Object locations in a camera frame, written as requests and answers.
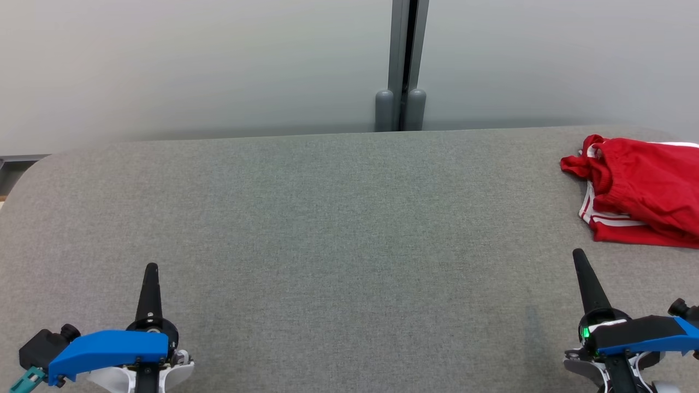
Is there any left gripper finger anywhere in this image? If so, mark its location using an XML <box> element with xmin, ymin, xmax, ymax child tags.
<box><xmin>134</xmin><ymin>263</ymin><xmax>164</xmax><ymax>324</ymax></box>

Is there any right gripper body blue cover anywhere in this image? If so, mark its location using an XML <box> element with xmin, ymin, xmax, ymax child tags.
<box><xmin>578</xmin><ymin>309</ymin><xmax>699</xmax><ymax>359</ymax></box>

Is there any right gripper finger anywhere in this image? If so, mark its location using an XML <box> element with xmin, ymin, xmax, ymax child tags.
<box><xmin>572</xmin><ymin>248</ymin><xmax>613</xmax><ymax>317</ymax></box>

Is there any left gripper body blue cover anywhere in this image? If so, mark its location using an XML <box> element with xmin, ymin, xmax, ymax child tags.
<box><xmin>48</xmin><ymin>318</ymin><xmax>180</xmax><ymax>386</ymax></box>

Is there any red shirt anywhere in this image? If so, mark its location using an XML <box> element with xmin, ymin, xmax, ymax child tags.
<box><xmin>560</xmin><ymin>134</ymin><xmax>699</xmax><ymax>236</ymax></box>

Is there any teal plug left camera cable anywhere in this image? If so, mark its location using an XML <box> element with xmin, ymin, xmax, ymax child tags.
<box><xmin>9</xmin><ymin>365</ymin><xmax>48</xmax><ymax>393</ymax></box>

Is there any grey wall base rail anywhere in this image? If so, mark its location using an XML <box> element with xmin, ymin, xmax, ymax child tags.
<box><xmin>0</xmin><ymin>154</ymin><xmax>51</xmax><ymax>198</ymax></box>

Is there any grey partition post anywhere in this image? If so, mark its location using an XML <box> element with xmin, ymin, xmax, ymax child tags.
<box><xmin>375</xmin><ymin>0</ymin><xmax>430</xmax><ymax>132</ymax></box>

